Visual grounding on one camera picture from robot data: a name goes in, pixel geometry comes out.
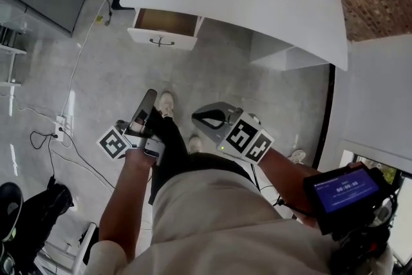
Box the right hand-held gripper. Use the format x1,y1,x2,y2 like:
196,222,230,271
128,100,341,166
191,101,275,166

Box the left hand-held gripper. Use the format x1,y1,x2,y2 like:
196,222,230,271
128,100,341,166
96,88,167,167

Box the white desk drawer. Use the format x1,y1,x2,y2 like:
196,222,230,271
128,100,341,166
127,8,203,51

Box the person's right forearm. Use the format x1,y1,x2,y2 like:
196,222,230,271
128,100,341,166
257,146,324,230

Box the person's left forearm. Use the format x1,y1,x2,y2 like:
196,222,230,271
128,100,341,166
98,147,159,257

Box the person's white left shoe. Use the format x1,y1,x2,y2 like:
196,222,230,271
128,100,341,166
158,91,176,119

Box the person's white shoe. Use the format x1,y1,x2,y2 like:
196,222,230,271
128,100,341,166
187,135,203,155
158,91,176,119
287,148,307,166

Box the person's white right shoe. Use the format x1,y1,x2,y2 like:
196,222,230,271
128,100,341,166
187,135,203,155

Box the person's black trousers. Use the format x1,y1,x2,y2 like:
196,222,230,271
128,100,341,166
147,105,260,206

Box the white power strip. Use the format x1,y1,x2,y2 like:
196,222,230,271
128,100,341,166
53,115,68,142

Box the person's beige shirt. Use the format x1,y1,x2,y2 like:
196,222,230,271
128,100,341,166
84,168,395,275

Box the white shelf rack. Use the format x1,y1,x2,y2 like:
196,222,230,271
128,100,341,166
0,24,28,88

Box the black monitor with blue screen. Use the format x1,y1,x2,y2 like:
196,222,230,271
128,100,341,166
303,162,400,236

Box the black bag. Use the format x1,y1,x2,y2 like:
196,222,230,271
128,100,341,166
14,176,75,268

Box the white stand leg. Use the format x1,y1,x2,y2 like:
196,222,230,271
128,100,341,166
71,222,98,275

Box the long white cable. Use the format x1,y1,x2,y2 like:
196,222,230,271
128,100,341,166
59,0,112,119

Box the black looped cable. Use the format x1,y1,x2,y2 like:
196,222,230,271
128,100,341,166
30,129,75,157

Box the black door frame strip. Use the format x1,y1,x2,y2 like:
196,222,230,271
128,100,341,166
311,63,336,170

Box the black chest rig mount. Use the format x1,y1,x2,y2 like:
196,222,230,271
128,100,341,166
331,202,398,271

